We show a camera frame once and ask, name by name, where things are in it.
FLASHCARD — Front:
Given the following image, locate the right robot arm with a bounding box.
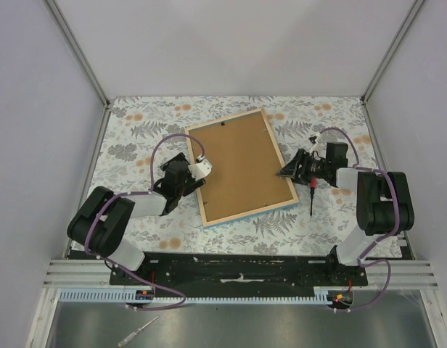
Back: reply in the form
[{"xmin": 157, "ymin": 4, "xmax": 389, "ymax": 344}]
[{"xmin": 277, "ymin": 142, "xmax": 415, "ymax": 286}]

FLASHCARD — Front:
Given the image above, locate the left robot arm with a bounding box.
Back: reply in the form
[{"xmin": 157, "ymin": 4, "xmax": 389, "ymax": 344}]
[{"xmin": 67, "ymin": 153, "xmax": 212, "ymax": 285}]

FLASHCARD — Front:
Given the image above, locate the clear handled screwdriver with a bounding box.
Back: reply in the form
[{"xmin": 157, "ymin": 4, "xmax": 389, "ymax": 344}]
[{"xmin": 118, "ymin": 315, "xmax": 160, "ymax": 347}]

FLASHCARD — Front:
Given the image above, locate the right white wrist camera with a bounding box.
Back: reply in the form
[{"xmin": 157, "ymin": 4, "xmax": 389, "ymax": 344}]
[{"xmin": 309, "ymin": 132, "xmax": 322, "ymax": 154}]

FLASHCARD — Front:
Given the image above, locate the floral patterned table mat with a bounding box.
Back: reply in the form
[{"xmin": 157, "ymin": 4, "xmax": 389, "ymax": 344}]
[{"xmin": 69, "ymin": 95, "xmax": 409, "ymax": 257}]

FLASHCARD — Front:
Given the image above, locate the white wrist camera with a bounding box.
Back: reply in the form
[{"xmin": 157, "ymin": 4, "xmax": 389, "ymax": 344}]
[
  {"xmin": 188, "ymin": 154, "xmax": 212, "ymax": 181},
  {"xmin": 309, "ymin": 132, "xmax": 322, "ymax": 154}
]

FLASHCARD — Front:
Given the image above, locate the blue picture frame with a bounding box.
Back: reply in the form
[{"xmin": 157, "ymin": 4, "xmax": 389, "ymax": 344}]
[{"xmin": 185, "ymin": 108, "xmax": 299, "ymax": 227}]

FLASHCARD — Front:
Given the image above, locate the red handled screwdriver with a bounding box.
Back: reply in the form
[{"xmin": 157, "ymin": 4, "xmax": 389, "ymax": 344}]
[{"xmin": 309, "ymin": 177, "xmax": 317, "ymax": 216}]

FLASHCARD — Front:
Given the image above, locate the aluminium rail bar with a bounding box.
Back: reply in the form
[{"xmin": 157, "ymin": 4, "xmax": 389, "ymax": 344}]
[{"xmin": 44, "ymin": 258, "xmax": 115, "ymax": 289}]

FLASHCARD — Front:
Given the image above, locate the right aluminium corner post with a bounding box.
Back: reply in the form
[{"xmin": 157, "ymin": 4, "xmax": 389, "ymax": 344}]
[{"xmin": 361, "ymin": 0, "xmax": 427, "ymax": 105}]

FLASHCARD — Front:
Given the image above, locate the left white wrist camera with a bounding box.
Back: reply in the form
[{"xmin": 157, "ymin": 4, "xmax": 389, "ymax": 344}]
[{"xmin": 188, "ymin": 154, "xmax": 212, "ymax": 181}]

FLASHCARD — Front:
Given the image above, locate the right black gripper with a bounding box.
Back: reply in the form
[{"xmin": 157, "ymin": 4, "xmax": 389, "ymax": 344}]
[{"xmin": 276, "ymin": 149, "xmax": 330, "ymax": 186}]

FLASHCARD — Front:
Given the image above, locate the left aluminium corner post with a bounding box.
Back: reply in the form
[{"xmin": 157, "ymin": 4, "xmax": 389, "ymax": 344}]
[{"xmin": 43, "ymin": 0, "xmax": 110, "ymax": 109}]

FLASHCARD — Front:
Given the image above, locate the aluminium corner post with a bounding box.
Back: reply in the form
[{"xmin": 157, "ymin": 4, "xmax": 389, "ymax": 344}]
[
  {"xmin": 361, "ymin": 0, "xmax": 427, "ymax": 105},
  {"xmin": 43, "ymin": 0, "xmax": 110, "ymax": 109}
]

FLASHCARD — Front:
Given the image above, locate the light blue cable duct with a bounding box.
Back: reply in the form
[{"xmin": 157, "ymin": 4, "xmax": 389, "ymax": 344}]
[{"xmin": 58, "ymin": 288, "xmax": 333, "ymax": 305}]

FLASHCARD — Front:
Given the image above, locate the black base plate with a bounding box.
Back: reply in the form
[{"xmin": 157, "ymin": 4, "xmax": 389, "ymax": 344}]
[{"xmin": 69, "ymin": 249, "xmax": 369, "ymax": 299}]

